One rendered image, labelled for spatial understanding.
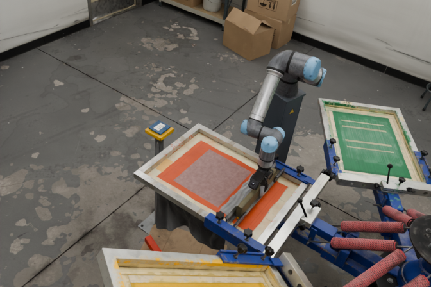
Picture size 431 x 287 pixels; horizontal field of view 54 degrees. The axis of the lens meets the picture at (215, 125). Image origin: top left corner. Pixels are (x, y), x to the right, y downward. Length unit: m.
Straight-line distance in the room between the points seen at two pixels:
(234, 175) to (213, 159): 0.17
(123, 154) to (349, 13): 3.41
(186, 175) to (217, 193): 0.21
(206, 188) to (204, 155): 0.26
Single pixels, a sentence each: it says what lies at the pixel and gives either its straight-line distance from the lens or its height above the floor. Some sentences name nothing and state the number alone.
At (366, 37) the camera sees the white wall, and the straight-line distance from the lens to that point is 5.82.
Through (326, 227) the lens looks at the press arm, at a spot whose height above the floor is 1.04.
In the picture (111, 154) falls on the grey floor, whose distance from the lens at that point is 3.92.
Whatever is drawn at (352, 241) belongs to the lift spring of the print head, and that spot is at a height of 1.12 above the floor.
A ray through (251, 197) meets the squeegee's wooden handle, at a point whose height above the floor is 1.06.
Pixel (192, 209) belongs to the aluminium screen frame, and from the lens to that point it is 2.16.
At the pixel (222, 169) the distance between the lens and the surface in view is 2.42.
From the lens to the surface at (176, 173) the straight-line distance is 2.37.
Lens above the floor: 2.64
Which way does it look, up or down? 38 degrees down
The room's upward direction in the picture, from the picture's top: 7 degrees clockwise
